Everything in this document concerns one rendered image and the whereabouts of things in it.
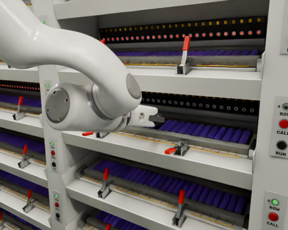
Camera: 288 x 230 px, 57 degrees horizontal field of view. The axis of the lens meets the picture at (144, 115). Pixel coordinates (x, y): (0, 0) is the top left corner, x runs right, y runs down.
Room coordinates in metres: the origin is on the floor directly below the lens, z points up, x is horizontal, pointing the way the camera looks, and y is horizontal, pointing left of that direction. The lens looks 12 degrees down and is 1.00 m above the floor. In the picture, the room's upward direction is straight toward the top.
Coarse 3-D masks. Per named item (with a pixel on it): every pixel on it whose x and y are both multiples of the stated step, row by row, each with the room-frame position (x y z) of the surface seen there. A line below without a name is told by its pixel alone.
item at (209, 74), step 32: (128, 32) 0.91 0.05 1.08; (160, 32) 0.85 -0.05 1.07; (192, 32) 0.79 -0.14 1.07; (224, 32) 0.74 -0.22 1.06; (256, 32) 0.70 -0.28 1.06; (128, 64) 0.77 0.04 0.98; (160, 64) 0.73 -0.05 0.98; (192, 64) 0.68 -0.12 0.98; (224, 64) 0.64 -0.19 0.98; (256, 64) 0.60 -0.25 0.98; (224, 96) 0.58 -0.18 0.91; (256, 96) 0.54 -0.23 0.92
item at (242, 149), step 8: (128, 128) 0.76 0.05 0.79; (136, 128) 0.75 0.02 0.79; (144, 128) 0.75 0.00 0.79; (152, 136) 0.72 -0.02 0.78; (160, 136) 0.71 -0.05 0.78; (168, 136) 0.69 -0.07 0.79; (176, 136) 0.68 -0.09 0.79; (184, 136) 0.67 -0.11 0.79; (192, 136) 0.67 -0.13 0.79; (192, 144) 0.66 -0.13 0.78; (200, 144) 0.64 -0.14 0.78; (208, 144) 0.63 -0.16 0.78; (216, 144) 0.62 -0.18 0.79; (224, 144) 0.61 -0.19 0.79; (232, 144) 0.61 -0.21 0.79; (240, 144) 0.60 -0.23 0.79; (216, 152) 0.61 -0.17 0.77; (232, 152) 0.60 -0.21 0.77; (240, 152) 0.59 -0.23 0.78; (248, 152) 0.58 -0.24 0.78
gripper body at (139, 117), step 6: (138, 108) 0.56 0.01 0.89; (144, 108) 0.58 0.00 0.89; (150, 108) 0.60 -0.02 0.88; (156, 108) 0.63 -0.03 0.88; (132, 114) 0.55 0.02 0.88; (138, 114) 0.56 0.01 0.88; (144, 114) 0.58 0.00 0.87; (150, 114) 0.60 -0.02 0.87; (132, 120) 0.55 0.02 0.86; (138, 120) 0.56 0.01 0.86; (144, 120) 0.58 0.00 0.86; (138, 126) 0.58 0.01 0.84; (144, 126) 0.59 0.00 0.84; (150, 126) 0.60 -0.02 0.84
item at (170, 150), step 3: (180, 144) 0.63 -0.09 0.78; (171, 147) 0.61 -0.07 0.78; (174, 147) 0.62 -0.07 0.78; (177, 147) 0.62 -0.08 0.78; (180, 147) 0.63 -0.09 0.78; (165, 150) 0.58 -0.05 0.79; (168, 150) 0.58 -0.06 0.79; (171, 150) 0.59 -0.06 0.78; (174, 150) 0.60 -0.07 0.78; (165, 153) 0.58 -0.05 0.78; (168, 153) 0.58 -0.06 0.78
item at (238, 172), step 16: (192, 112) 0.79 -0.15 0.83; (208, 112) 0.76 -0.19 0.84; (224, 112) 0.74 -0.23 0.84; (80, 144) 0.82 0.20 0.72; (96, 144) 0.78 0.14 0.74; (112, 144) 0.74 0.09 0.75; (128, 144) 0.72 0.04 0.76; (144, 144) 0.71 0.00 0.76; (160, 144) 0.69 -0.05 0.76; (144, 160) 0.69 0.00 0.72; (160, 160) 0.65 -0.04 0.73; (176, 160) 0.63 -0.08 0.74; (192, 160) 0.60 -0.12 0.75; (208, 160) 0.59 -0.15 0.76; (224, 160) 0.59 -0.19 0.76; (240, 160) 0.58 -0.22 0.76; (208, 176) 0.59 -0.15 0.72; (224, 176) 0.56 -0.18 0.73; (240, 176) 0.54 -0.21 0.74
